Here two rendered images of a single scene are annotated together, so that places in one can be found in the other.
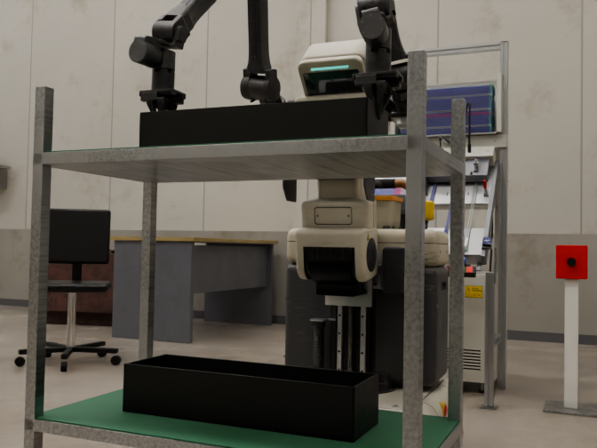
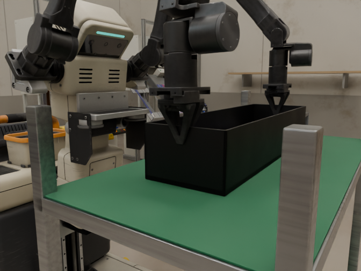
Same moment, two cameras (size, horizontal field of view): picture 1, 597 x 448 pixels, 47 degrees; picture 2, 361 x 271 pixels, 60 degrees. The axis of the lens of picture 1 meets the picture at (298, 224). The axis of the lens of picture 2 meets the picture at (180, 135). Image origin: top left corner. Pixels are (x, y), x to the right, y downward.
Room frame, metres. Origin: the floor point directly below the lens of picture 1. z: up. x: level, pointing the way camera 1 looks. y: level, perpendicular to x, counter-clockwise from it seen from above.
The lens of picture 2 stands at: (1.62, 0.89, 1.14)
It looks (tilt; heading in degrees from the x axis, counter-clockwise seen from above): 10 degrees down; 281
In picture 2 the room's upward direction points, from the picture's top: straight up
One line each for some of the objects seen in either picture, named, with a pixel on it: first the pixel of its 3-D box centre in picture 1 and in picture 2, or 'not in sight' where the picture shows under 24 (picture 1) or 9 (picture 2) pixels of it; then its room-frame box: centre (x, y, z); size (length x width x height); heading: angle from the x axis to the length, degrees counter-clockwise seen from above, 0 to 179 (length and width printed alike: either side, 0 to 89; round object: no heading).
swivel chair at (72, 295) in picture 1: (75, 284); not in sight; (4.30, 1.39, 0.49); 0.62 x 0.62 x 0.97
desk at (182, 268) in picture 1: (200, 284); not in sight; (6.04, 0.86, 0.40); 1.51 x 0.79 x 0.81; 157
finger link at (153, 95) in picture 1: (158, 113); (178, 118); (1.73, 0.36, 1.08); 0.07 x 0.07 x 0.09; 68
